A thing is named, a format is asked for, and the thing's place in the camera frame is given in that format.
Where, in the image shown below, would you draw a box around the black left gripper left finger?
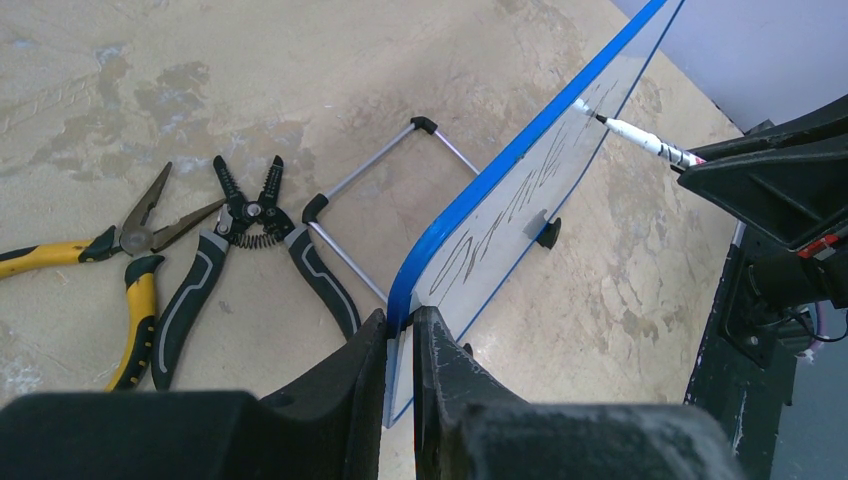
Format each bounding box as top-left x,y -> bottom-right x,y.
1,310 -> 387,479

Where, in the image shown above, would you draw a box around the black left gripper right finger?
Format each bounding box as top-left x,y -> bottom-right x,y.
411,306 -> 745,479

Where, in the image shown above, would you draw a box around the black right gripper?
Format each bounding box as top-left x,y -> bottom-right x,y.
678,97 -> 847,261

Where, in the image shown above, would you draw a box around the white whiteboard marker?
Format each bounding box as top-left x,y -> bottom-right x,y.
593,113 -> 705,172

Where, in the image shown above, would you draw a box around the blue framed whiteboard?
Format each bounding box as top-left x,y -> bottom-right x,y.
383,1 -> 683,428

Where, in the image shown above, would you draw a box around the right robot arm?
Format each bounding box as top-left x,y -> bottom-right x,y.
678,97 -> 847,368

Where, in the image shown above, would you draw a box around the black whiteboard stand foot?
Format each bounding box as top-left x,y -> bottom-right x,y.
535,217 -> 562,250

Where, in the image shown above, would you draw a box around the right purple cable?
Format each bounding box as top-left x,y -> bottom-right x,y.
798,301 -> 833,362

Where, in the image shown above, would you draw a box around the black grey wire stripper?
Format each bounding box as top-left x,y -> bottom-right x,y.
150,155 -> 362,391

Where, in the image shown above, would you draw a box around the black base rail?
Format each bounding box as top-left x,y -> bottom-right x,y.
684,222 -> 806,479

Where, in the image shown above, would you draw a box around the yellow handled pliers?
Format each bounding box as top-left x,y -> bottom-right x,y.
1,162 -> 225,392

